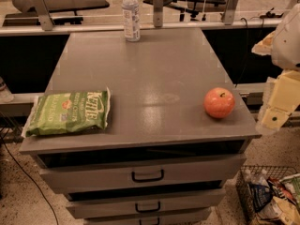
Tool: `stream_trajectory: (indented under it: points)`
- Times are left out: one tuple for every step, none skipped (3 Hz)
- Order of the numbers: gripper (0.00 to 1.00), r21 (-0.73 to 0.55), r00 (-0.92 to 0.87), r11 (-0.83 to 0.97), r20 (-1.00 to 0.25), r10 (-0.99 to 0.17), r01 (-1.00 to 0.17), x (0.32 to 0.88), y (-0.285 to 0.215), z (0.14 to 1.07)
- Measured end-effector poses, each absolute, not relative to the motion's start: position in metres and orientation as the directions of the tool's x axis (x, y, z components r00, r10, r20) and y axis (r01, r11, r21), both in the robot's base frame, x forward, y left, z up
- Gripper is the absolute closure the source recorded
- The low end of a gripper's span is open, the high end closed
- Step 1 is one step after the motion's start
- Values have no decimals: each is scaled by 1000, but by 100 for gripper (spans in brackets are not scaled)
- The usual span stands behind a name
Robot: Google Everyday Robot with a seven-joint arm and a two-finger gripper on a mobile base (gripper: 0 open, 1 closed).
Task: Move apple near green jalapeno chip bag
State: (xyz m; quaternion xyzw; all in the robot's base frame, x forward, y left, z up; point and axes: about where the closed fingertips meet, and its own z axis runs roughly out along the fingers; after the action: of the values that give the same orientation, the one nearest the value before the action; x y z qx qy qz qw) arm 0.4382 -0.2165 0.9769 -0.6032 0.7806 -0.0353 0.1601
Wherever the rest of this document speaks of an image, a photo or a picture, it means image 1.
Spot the grey drawer cabinet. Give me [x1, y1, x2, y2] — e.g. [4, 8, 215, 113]
[18, 27, 263, 225]

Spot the bottom drawer with black handle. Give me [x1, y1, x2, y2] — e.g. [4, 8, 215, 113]
[83, 207, 211, 225]

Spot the green snack bag in basket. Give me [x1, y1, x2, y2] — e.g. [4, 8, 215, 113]
[280, 173, 300, 203]

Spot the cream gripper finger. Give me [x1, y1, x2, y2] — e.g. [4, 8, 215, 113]
[256, 70, 300, 135]
[251, 32, 275, 56]

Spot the yellow snack bag in basket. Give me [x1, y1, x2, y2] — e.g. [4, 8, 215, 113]
[258, 197, 300, 225]

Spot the middle drawer with black handle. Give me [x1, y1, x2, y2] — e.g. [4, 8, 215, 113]
[67, 188, 225, 218]

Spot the drawer with black handle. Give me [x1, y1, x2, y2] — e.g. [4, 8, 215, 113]
[83, 207, 211, 225]
[40, 154, 246, 193]
[67, 188, 225, 218]

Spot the blue snack bag in basket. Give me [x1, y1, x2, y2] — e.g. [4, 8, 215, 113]
[249, 184, 273, 212]

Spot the red apple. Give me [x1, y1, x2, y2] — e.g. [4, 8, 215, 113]
[203, 87, 235, 119]

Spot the top drawer with black handle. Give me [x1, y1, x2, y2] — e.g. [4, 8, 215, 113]
[40, 154, 246, 193]

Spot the dark table in background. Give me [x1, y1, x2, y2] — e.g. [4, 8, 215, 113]
[3, 0, 110, 27]

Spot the red snack bag in basket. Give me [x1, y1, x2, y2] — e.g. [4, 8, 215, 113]
[267, 177, 295, 204]

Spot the black floor cable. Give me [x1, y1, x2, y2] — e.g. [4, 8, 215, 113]
[0, 134, 60, 225]

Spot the grey metal rail frame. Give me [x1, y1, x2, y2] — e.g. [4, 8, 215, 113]
[0, 0, 294, 31]

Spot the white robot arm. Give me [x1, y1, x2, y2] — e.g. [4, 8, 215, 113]
[251, 4, 300, 135]

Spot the clear plastic water bottle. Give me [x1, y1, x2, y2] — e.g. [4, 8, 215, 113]
[122, 0, 141, 41]

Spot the black wire basket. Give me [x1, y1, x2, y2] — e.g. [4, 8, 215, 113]
[236, 165, 297, 225]

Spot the green jalapeno chip bag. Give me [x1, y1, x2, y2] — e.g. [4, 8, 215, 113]
[22, 89, 111, 138]

